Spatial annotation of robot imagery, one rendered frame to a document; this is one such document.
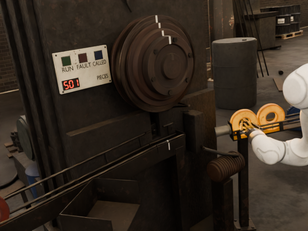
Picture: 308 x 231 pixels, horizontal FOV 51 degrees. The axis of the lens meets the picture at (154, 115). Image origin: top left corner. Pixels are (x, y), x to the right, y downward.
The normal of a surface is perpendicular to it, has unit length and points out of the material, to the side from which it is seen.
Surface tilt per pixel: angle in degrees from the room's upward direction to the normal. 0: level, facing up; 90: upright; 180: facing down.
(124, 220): 5
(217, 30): 90
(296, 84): 88
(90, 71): 90
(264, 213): 0
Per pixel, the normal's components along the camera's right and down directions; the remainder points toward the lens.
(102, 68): 0.61, 0.19
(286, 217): -0.10, -0.95
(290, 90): -0.92, 0.13
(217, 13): -0.79, 0.27
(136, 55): -0.40, -0.08
